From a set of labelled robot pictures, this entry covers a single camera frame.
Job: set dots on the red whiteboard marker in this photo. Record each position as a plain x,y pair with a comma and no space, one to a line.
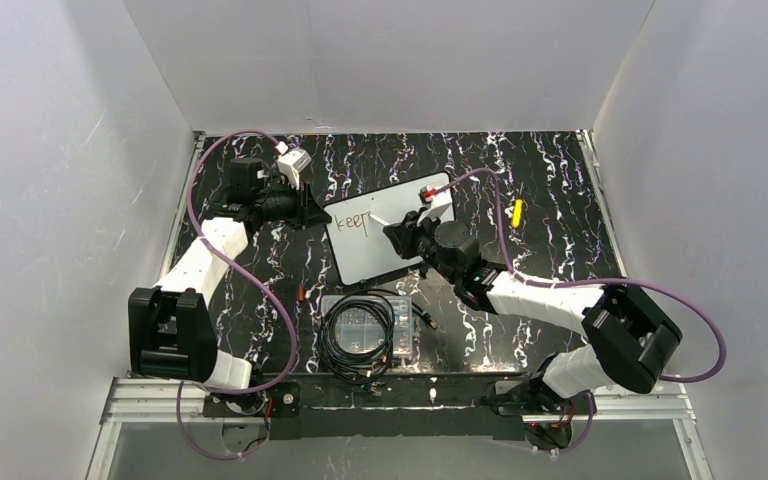
379,220

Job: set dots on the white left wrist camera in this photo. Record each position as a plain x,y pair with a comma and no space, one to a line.
292,163

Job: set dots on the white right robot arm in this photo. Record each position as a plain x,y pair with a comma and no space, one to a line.
629,338

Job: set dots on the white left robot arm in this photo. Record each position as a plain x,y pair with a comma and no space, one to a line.
170,331

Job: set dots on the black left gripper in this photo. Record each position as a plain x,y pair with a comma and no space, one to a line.
300,205

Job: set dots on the aluminium front rail frame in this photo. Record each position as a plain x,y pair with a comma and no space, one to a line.
153,400

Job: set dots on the small white whiteboard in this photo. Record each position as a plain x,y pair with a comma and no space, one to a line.
360,249

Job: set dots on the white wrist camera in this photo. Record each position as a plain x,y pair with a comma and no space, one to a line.
292,163
436,201

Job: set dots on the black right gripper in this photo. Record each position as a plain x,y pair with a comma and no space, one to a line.
408,234

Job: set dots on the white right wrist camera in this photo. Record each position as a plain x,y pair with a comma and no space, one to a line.
436,201

